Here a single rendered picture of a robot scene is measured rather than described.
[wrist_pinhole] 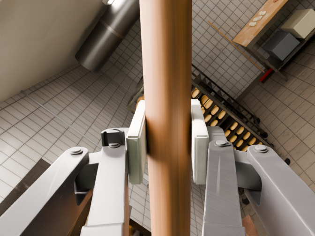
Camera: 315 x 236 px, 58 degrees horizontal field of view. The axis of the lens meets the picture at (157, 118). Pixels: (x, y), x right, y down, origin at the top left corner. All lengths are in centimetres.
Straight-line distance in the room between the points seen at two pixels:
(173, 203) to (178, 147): 4
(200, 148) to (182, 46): 6
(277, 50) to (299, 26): 44
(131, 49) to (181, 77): 508
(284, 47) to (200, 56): 138
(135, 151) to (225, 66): 520
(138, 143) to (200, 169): 4
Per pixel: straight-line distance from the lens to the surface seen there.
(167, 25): 16
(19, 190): 189
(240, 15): 531
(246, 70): 544
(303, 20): 488
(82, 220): 197
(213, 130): 18
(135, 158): 16
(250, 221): 241
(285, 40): 481
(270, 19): 455
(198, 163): 16
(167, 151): 18
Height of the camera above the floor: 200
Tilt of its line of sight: 11 degrees down
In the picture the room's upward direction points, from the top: 52 degrees counter-clockwise
